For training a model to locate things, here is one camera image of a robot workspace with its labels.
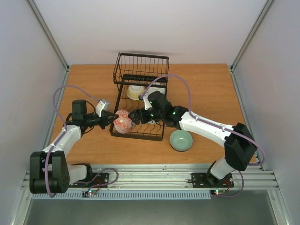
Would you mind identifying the red geometric patterned bowl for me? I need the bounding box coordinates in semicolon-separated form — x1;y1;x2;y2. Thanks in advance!
113;109;134;134

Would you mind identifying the aluminium frame rail base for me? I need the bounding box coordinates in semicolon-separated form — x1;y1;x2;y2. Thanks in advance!
21;163;279;190

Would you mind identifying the light green celadon bowl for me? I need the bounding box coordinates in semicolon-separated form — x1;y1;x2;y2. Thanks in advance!
169;130;193;152

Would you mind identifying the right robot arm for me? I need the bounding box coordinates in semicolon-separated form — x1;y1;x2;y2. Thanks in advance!
129;91;257;187

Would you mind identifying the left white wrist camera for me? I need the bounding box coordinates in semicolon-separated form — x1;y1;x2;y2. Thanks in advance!
95;99;110;117

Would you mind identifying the aluminium corner post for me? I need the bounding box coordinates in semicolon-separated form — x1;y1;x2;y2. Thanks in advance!
26;0;69;71
229;0;275;73

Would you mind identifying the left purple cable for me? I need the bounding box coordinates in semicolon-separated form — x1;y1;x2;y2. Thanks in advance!
44;85;119;198

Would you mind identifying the right small circuit board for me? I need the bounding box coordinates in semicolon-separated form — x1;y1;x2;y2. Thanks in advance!
210;189;227;195

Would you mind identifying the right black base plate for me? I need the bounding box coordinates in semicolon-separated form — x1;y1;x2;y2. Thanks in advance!
187;172;234;188

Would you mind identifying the blue yellow patterned bowl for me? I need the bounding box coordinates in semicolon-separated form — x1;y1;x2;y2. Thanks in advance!
126;85;145;100

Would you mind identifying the black wire dish rack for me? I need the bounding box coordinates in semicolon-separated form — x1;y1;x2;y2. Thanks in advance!
110;52;169;141

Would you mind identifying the left aluminium corner post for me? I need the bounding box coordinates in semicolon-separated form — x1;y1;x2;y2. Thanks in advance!
26;0;69;71

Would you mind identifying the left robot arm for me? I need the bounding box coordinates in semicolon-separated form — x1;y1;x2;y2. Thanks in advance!
29;99;118;197

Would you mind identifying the small circuit board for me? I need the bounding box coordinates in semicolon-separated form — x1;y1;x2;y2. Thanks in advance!
210;189;227;195
82;190;97;197

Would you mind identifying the left small circuit board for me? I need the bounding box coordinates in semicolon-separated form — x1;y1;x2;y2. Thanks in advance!
82;190;97;197

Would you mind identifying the light blue slotted cable duct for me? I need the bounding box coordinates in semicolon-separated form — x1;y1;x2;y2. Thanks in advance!
31;190;211;201

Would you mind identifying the white bowl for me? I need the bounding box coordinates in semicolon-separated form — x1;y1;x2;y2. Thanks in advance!
148;85;166;95

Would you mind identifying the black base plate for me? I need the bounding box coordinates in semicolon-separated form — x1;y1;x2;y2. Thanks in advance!
187;172;234;188
68;172;109;188

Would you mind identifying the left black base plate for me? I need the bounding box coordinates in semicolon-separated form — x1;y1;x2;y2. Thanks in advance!
68;172;109;188

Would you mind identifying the right aluminium corner post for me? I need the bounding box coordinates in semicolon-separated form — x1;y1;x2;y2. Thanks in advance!
229;0;275;73

